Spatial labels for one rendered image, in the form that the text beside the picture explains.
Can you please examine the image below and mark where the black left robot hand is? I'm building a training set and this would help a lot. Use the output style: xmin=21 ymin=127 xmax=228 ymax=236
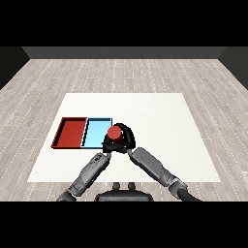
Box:
xmin=101 ymin=134 xmax=129 ymax=155

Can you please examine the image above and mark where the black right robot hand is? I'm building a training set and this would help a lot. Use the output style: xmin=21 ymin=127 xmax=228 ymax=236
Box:
xmin=110 ymin=122 xmax=137 ymax=153

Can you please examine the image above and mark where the small red can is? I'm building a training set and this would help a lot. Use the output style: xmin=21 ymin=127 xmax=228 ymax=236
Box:
xmin=107 ymin=125 xmax=125 ymax=145

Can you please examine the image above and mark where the light blue shallow open box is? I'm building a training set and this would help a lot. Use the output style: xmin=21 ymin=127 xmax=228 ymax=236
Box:
xmin=79 ymin=116 xmax=113 ymax=150

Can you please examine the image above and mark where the red shallow open box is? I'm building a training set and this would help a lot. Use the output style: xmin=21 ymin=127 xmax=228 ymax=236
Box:
xmin=50 ymin=116 xmax=88 ymax=150

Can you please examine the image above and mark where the dark grey robot body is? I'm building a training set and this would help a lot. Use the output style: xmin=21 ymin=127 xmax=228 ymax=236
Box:
xmin=94 ymin=181 xmax=155 ymax=202

